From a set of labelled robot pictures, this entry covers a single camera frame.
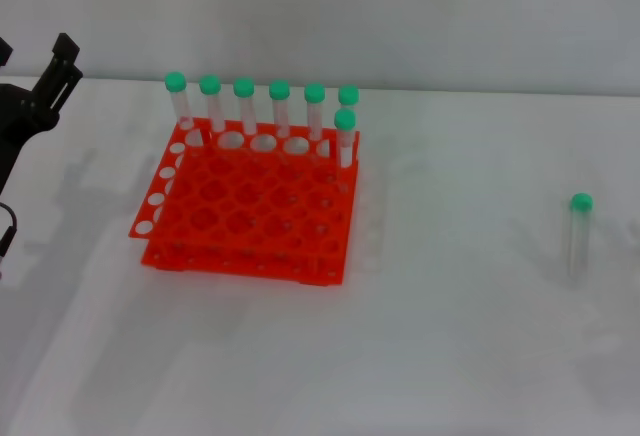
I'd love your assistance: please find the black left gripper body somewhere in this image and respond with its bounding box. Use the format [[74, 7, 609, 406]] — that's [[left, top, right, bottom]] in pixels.
[[0, 83, 62, 197]]

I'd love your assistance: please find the green capped clear test tube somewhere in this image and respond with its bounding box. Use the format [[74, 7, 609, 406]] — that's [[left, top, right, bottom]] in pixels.
[[164, 71, 195, 131], [232, 77, 260, 137], [333, 108, 358, 192], [199, 74, 226, 150], [268, 79, 294, 140], [567, 192, 595, 285], [338, 85, 361, 113], [303, 83, 326, 142]]

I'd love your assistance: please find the orange plastic test tube rack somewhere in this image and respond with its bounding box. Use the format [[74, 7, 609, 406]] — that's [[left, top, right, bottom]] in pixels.
[[128, 116, 361, 287]]

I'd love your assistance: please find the thin black cable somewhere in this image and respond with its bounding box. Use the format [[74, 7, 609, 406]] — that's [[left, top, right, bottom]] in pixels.
[[0, 202, 19, 262]]

